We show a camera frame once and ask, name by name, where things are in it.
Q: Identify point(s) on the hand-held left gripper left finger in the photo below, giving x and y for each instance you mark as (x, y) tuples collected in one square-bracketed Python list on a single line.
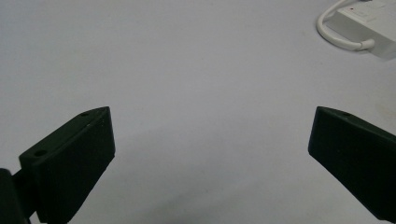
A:
[(70, 161)]

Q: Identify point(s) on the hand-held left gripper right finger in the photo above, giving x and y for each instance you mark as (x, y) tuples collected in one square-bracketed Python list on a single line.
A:
[(351, 149)]

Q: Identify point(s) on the white power strip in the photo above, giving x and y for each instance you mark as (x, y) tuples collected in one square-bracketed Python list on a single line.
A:
[(370, 23)]

